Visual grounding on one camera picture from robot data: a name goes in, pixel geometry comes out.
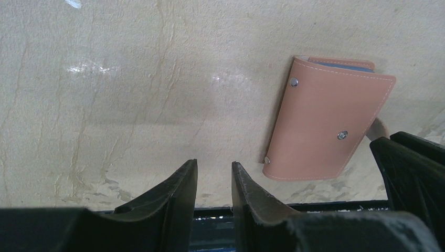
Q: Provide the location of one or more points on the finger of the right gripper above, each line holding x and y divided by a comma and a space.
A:
413, 172

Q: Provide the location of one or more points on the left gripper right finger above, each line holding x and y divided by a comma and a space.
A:
325, 231

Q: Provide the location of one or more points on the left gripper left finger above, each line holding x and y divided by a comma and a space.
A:
158, 220

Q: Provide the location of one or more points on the pink leather card holder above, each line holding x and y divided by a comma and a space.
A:
328, 107

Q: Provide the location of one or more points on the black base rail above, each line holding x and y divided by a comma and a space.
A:
213, 228

